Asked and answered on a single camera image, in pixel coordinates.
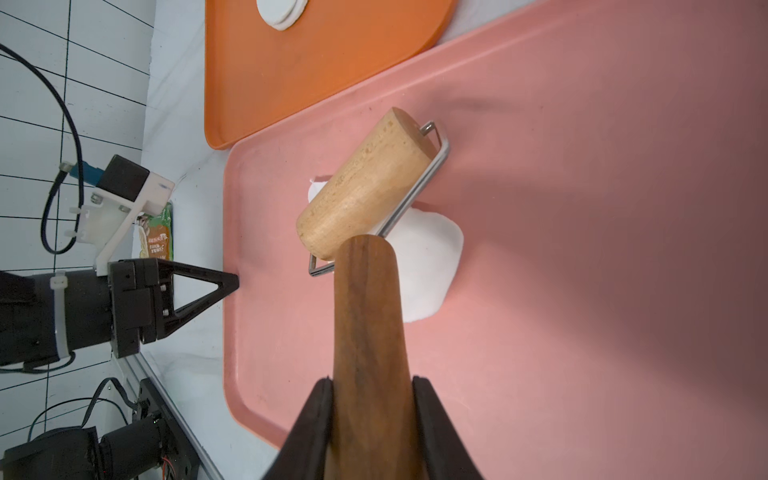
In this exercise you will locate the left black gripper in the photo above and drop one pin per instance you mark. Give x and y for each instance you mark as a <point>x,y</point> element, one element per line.
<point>46,318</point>

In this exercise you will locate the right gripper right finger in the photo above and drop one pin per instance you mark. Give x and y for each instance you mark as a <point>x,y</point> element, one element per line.
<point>444,453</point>

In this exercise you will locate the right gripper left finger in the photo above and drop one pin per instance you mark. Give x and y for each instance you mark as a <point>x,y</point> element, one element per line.
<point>303,454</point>

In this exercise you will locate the wooden dough roller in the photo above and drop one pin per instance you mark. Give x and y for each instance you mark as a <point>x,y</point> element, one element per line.
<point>374,433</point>

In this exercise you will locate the white dough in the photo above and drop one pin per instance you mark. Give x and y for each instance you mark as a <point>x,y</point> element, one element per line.
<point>280,14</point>
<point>428,245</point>

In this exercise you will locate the pink silicone mat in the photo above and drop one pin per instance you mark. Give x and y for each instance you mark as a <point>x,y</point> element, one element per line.
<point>608,170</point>

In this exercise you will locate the white dough on orange mat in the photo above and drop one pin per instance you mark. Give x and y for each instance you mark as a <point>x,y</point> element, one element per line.
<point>280,14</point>

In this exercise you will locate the green orange flour packet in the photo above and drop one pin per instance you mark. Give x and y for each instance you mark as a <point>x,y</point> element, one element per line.
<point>156,234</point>

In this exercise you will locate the orange silicone mat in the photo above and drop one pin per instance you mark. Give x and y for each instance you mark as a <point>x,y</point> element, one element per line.
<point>256,76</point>

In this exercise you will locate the aluminium mounting rail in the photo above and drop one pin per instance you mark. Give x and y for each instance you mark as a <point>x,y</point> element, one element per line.
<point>135,368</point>

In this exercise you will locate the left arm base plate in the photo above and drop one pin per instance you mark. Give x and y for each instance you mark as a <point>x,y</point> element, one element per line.
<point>175,453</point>

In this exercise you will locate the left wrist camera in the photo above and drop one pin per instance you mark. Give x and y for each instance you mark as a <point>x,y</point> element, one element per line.
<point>121,193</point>

